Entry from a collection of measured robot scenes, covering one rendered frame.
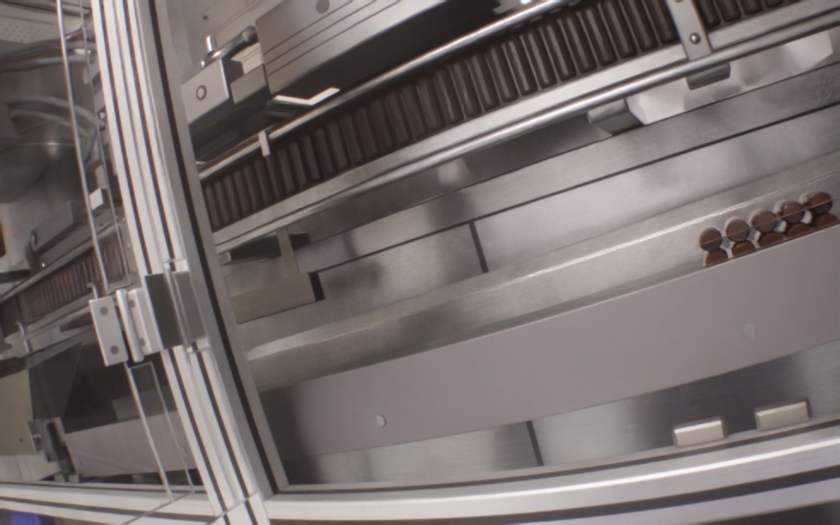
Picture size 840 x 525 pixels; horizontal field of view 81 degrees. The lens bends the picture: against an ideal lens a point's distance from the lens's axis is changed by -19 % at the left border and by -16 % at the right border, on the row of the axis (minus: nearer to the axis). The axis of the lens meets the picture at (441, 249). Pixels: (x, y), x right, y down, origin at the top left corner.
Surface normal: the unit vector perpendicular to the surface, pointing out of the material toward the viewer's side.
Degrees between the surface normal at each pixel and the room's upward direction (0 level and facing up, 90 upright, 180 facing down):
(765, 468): 90
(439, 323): 90
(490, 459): 90
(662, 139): 90
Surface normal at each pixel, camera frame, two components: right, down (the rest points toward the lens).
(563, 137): -0.44, 0.10
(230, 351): 0.85, -0.26
